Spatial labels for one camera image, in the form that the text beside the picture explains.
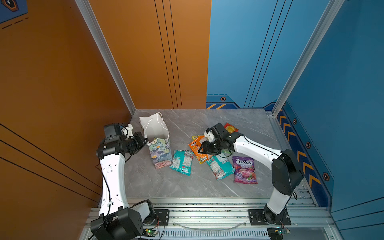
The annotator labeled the purple Fox's bag right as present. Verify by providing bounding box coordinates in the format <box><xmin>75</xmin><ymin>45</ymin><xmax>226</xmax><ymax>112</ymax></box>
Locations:
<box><xmin>233</xmin><ymin>156</ymin><xmax>258</xmax><ymax>184</ymax></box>

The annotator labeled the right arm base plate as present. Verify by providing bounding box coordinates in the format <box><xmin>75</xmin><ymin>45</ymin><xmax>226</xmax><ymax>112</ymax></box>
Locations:
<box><xmin>248</xmin><ymin>209</ymin><xmax>292</xmax><ymax>226</ymax></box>

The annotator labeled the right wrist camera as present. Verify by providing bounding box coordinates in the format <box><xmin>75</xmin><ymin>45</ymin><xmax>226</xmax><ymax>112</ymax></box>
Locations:
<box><xmin>204</xmin><ymin>123</ymin><xmax>230</xmax><ymax>143</ymax></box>

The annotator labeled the orange snack bag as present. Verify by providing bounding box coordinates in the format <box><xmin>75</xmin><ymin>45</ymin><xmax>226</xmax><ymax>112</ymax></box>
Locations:
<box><xmin>189</xmin><ymin>136</ymin><xmax>213</xmax><ymax>165</ymax></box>

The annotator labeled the green white snack bag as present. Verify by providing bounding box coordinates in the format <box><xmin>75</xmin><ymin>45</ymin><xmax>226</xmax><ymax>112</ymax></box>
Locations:
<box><xmin>218</xmin><ymin>149</ymin><xmax>233</xmax><ymax>158</ymax></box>

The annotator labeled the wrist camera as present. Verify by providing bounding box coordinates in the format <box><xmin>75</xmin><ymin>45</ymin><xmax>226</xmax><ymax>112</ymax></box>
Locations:
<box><xmin>104</xmin><ymin>124</ymin><xmax>134</xmax><ymax>142</ymax></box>
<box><xmin>204</xmin><ymin>123</ymin><xmax>230</xmax><ymax>143</ymax></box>

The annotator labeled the aluminium rail frame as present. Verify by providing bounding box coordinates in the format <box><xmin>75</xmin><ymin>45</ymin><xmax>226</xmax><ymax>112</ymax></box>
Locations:
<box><xmin>78</xmin><ymin>196</ymin><xmax>344</xmax><ymax>240</ymax></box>

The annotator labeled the teal snack bag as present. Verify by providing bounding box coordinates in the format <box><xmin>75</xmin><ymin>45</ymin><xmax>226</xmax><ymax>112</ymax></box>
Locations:
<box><xmin>206</xmin><ymin>155</ymin><xmax>235</xmax><ymax>181</ymax></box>
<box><xmin>170</xmin><ymin>150</ymin><xmax>195</xmax><ymax>176</ymax></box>

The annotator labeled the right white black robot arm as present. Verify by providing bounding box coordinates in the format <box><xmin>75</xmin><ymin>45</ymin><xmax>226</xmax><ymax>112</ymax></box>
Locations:
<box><xmin>198</xmin><ymin>132</ymin><xmax>305</xmax><ymax>225</ymax></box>

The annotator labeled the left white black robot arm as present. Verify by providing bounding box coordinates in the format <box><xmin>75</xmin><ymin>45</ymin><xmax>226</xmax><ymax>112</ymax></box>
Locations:
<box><xmin>91</xmin><ymin>132</ymin><xmax>155</xmax><ymax>240</ymax></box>

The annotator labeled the left circuit board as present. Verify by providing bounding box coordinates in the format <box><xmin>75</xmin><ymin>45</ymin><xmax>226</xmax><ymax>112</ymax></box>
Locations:
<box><xmin>142</xmin><ymin>229</ymin><xmax>159</xmax><ymax>238</ymax></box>

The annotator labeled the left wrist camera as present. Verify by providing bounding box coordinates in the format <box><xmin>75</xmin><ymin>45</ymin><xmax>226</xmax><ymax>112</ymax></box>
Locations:
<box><xmin>104</xmin><ymin>124</ymin><xmax>134</xmax><ymax>142</ymax></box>

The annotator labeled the circuit board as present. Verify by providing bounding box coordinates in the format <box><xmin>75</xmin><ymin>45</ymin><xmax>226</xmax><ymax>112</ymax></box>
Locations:
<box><xmin>267</xmin><ymin>228</ymin><xmax>291</xmax><ymax>240</ymax></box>
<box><xmin>142</xmin><ymin>229</ymin><xmax>159</xmax><ymax>238</ymax></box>

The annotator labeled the right circuit board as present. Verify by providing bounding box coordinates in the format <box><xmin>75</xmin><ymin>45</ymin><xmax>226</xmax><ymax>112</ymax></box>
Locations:
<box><xmin>267</xmin><ymin>228</ymin><xmax>291</xmax><ymax>240</ymax></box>

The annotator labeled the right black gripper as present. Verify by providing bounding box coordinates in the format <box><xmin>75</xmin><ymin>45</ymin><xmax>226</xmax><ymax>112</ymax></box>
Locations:
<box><xmin>196</xmin><ymin>138</ymin><xmax>224</xmax><ymax>155</ymax></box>

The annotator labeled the floral paper gift bag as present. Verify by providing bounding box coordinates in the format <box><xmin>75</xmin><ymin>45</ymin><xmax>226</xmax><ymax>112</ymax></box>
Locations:
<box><xmin>139</xmin><ymin>112</ymin><xmax>173</xmax><ymax>170</ymax></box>

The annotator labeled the small red snack packet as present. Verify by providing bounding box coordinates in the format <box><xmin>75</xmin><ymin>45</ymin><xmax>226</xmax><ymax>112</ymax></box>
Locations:
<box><xmin>224</xmin><ymin>123</ymin><xmax>239</xmax><ymax>134</ymax></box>

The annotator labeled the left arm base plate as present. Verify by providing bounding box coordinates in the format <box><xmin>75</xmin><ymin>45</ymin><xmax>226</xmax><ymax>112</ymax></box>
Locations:
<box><xmin>143</xmin><ymin>209</ymin><xmax>170</xmax><ymax>226</ymax></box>

